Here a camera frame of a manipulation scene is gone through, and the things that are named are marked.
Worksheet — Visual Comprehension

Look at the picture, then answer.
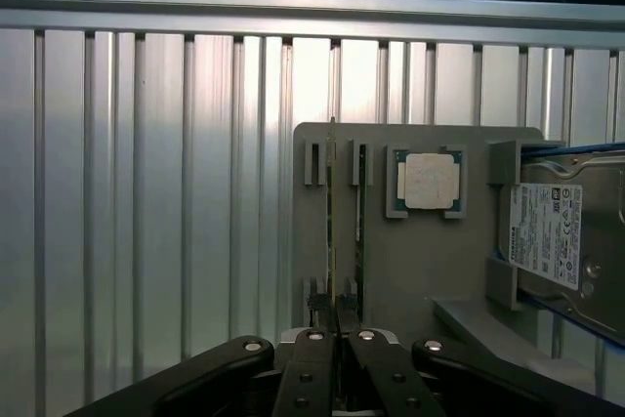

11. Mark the silver hard disk drive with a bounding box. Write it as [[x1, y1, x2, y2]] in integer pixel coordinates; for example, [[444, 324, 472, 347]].
[[495, 149, 625, 335]]

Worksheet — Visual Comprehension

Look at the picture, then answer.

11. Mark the grey parts rack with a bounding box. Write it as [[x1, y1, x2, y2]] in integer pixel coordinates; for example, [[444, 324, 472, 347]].
[[291, 121, 545, 335]]

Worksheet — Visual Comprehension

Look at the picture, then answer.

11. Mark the CPU with silver lid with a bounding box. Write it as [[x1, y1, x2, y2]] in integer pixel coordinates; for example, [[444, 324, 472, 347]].
[[394, 146, 462, 210]]

